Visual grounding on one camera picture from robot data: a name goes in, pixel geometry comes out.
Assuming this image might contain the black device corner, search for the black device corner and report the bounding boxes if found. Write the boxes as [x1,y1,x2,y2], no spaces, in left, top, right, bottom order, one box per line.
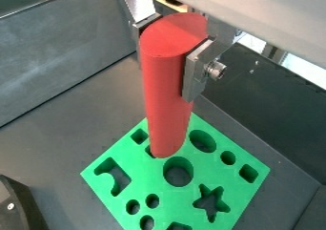
[0,175,50,230]

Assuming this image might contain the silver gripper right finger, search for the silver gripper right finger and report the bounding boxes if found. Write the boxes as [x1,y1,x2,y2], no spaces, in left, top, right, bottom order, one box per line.
[182,16,242,102]

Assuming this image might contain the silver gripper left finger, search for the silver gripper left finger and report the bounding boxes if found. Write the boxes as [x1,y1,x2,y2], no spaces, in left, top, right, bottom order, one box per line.
[122,0,162,43]

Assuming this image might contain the red oval peg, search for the red oval peg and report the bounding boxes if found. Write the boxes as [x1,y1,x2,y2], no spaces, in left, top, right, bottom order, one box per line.
[139,12,206,157]

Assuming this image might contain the green shape sorter board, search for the green shape sorter board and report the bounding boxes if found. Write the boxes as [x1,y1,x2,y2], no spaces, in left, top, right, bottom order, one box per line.
[82,115,270,230]

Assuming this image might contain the grey enclosure wall panels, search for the grey enclosure wall panels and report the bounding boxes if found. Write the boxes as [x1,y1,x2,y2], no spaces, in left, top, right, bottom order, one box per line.
[0,0,326,184]

